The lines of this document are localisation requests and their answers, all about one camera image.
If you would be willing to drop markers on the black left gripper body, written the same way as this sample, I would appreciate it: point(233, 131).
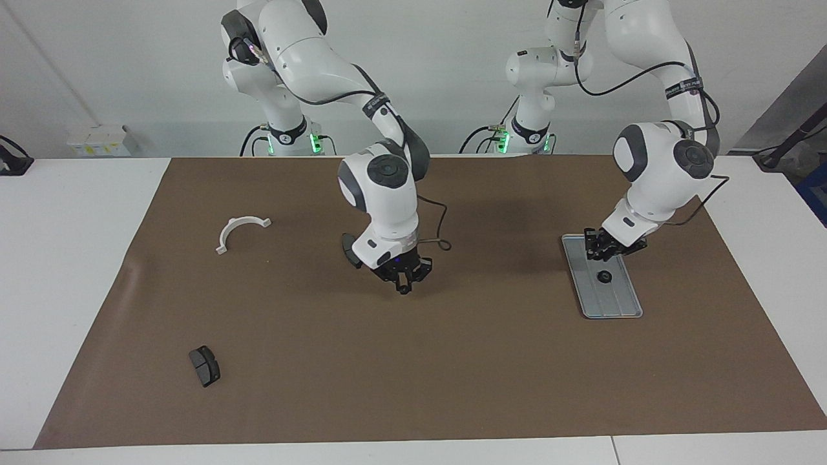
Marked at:
point(617, 244)

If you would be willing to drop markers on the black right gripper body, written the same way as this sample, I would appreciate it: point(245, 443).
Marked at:
point(404, 266)

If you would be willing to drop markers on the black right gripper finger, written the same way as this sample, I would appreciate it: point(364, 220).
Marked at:
point(418, 278)
point(395, 283)

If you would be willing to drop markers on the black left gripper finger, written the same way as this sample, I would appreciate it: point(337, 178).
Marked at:
point(591, 252)
point(612, 255)

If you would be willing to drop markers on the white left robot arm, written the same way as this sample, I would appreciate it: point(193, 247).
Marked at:
point(652, 168)

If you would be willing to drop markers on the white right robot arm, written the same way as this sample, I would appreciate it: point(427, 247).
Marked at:
point(381, 194)

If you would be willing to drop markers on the silver metal tray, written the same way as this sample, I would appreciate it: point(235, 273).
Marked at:
point(614, 300)

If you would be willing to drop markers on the long grey brake pad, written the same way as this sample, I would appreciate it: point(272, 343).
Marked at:
point(349, 248)

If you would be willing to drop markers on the brown table mat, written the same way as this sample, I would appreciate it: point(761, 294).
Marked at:
point(452, 361)

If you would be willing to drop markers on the black stand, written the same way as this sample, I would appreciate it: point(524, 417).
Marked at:
point(791, 142)

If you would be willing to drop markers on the blue box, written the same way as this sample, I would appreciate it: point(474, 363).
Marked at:
point(815, 197)

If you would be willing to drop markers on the short dark brake pad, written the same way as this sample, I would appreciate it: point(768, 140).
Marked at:
point(205, 366)

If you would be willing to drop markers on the black table clamp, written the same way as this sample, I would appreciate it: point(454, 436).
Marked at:
point(13, 161)

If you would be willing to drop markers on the white curved plastic bracket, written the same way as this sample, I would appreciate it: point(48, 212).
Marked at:
point(226, 230)

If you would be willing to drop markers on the white wall socket box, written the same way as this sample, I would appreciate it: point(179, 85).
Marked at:
point(100, 141)

